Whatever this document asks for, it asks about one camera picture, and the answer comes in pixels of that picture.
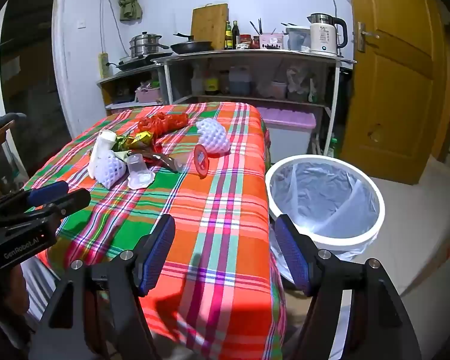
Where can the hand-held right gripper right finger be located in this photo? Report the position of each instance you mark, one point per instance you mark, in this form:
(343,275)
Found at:
(292,255)

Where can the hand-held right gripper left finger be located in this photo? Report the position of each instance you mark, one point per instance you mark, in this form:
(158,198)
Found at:
(155,255)

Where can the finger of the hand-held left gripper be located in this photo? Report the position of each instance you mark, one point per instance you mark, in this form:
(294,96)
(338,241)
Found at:
(73,200)
(47,193)

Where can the white foam fruit net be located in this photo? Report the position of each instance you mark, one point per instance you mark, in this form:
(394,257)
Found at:
(213,137)
(107,161)

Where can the white trash bin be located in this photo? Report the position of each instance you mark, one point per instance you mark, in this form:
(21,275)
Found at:
(345,242)

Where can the clear plastic cup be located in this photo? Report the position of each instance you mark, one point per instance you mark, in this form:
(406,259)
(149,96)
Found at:
(139,170)

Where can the gold green snack wrapper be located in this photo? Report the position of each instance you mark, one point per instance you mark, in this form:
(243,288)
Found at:
(120,141)

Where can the brown wrapper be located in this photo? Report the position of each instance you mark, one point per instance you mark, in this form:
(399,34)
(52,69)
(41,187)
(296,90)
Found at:
(164,160)

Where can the clear cup with red lid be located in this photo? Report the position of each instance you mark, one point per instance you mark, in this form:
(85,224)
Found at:
(201,159)

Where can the clear bin liner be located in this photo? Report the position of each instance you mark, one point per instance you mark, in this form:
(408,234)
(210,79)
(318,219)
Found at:
(322,195)

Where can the plaid tablecloth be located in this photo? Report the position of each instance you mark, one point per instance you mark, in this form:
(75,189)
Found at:
(217,213)

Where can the grey padded seat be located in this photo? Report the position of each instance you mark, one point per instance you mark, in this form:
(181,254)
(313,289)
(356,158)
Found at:
(2,122)

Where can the gold orange snack wrapper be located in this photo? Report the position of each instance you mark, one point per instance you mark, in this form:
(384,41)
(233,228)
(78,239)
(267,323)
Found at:
(140,138)

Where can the red plastic bag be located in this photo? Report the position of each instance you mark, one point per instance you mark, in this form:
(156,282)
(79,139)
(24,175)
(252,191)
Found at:
(165,122)

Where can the pink basket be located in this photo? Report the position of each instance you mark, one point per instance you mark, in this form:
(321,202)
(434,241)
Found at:
(148,94)

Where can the storage box with purple lid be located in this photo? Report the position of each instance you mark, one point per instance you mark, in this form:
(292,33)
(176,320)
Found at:
(288,118)

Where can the pale power strip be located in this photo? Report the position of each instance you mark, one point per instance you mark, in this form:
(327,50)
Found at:
(103,65)

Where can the low wooden shelf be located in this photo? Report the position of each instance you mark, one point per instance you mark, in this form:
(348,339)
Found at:
(127,73)

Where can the black induction cooker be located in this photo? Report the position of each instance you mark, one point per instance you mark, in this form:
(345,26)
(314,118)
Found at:
(138,62)

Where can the steel steamer pot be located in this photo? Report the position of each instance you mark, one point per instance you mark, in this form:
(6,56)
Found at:
(144,45)

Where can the bottle with yellow label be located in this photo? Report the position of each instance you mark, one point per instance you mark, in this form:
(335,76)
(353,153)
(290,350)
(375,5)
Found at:
(211,84)

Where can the blue plastic jug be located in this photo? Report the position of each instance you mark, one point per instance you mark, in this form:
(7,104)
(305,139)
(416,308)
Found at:
(240,81)

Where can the black frying pan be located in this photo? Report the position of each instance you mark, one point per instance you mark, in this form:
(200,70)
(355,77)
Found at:
(191,47)

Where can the yellow wooden door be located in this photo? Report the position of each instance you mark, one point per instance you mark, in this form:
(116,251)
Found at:
(393,82)

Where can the grey shelf unit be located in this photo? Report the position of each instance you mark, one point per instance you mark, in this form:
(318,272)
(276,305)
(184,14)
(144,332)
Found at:
(247,55)

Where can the pink utensil holder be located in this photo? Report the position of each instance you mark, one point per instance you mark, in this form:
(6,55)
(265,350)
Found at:
(270,41)

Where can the clear plastic container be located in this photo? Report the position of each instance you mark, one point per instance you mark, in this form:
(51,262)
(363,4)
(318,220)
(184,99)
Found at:
(298,39)

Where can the red sauce jar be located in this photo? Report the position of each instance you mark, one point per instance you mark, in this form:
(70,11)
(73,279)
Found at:
(245,40)

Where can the white electric kettle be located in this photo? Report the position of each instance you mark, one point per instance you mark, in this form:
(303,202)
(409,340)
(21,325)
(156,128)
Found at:
(324,37)

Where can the wooden cutting board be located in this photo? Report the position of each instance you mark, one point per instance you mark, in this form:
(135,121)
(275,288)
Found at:
(208,26)

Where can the green oil bottle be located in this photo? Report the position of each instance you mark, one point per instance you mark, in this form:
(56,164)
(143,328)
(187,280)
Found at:
(228,39)

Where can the white wall switch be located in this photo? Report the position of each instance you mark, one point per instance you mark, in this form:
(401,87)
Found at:
(81,24)

